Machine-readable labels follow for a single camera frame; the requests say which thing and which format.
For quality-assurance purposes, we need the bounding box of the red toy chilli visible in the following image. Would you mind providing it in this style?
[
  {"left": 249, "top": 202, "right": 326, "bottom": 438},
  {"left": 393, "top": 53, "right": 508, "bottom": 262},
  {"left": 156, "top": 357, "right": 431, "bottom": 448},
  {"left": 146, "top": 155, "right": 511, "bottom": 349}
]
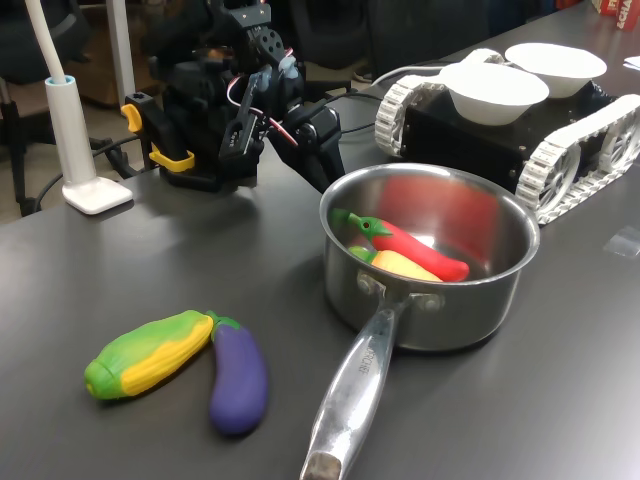
[{"left": 339, "top": 208, "right": 471, "bottom": 284}]

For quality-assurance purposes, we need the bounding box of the pale grey putty lump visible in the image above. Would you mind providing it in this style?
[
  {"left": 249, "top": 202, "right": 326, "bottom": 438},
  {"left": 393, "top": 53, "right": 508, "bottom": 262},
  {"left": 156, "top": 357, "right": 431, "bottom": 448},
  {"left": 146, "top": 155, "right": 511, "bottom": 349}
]
[{"left": 248, "top": 56, "right": 301, "bottom": 96}]

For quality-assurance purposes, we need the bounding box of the tracked vehicle with white tracks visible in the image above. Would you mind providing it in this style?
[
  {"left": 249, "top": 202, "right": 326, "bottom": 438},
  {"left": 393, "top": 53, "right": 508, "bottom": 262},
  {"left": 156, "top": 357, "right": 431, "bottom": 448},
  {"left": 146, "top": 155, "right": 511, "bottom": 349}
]
[{"left": 374, "top": 47, "right": 640, "bottom": 226}]

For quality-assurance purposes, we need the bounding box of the orange toy carrot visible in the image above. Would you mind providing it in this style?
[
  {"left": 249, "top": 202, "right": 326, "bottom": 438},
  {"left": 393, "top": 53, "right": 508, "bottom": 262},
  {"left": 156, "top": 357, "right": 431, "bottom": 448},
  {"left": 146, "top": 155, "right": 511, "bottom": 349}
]
[{"left": 348, "top": 245, "right": 444, "bottom": 283}]

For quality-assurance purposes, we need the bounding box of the white table leg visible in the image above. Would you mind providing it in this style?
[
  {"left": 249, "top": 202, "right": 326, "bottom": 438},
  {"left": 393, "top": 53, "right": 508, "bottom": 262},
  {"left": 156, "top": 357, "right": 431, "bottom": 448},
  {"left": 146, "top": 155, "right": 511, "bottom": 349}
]
[{"left": 105, "top": 0, "right": 137, "bottom": 107}]

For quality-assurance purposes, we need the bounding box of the white bowl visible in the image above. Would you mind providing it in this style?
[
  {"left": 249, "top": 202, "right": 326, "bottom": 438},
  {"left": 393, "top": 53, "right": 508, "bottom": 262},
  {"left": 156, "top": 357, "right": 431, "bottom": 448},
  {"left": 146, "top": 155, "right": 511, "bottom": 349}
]
[
  {"left": 504, "top": 42, "right": 609, "bottom": 100},
  {"left": 438, "top": 62, "right": 551, "bottom": 127}
]

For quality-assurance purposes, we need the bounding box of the brown wooden furniture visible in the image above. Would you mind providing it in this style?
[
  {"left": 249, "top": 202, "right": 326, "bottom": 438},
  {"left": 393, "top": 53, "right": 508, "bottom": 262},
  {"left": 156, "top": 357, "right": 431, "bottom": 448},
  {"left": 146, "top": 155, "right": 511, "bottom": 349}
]
[{"left": 64, "top": 0, "right": 151, "bottom": 107}]

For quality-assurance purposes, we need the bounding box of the purple toy aubergine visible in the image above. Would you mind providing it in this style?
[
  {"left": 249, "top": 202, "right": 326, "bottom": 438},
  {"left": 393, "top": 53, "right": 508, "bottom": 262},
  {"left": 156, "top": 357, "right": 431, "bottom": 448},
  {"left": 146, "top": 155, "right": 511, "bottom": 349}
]
[{"left": 205, "top": 310, "right": 270, "bottom": 436}]

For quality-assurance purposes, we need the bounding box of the yellow green toy corn cob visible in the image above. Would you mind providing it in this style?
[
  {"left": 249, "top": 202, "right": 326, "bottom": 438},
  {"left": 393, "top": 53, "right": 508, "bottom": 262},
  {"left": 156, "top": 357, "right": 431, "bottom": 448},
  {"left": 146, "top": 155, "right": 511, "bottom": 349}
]
[{"left": 83, "top": 309, "right": 215, "bottom": 401}]

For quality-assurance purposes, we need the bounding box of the clear tape patch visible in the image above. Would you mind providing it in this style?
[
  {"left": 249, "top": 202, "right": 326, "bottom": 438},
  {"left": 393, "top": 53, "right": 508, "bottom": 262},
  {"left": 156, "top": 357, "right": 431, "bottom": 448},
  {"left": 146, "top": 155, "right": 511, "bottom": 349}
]
[{"left": 602, "top": 224, "right": 640, "bottom": 259}]

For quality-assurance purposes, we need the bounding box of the red white gripper motor wire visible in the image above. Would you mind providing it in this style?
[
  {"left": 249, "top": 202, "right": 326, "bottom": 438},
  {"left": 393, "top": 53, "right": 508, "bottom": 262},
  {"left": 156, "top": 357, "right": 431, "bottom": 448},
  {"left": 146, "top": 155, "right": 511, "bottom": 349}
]
[{"left": 260, "top": 115, "right": 302, "bottom": 148}]

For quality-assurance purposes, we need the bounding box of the black gripper camera mount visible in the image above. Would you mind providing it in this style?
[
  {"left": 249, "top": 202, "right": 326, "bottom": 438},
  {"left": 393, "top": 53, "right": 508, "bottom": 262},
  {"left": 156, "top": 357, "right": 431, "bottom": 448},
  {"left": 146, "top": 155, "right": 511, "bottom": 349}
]
[{"left": 218, "top": 74, "right": 265, "bottom": 162}]

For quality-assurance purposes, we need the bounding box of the white cable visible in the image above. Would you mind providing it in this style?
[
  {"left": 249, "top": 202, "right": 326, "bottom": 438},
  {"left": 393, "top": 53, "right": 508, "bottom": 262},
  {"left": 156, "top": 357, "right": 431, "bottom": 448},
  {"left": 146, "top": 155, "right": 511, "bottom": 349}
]
[{"left": 372, "top": 63, "right": 446, "bottom": 90}]

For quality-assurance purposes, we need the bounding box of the black clamp with yellow handles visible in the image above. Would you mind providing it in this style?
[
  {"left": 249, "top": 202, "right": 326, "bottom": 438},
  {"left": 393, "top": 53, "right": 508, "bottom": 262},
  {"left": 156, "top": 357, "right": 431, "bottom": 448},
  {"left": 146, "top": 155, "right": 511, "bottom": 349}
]
[{"left": 121, "top": 91, "right": 197, "bottom": 187}]

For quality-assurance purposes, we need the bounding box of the steel pan with long handle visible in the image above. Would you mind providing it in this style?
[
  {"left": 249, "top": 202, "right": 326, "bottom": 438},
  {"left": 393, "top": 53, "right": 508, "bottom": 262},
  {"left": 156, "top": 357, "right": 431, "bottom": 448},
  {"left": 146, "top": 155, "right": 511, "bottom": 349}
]
[{"left": 299, "top": 162, "right": 542, "bottom": 480}]

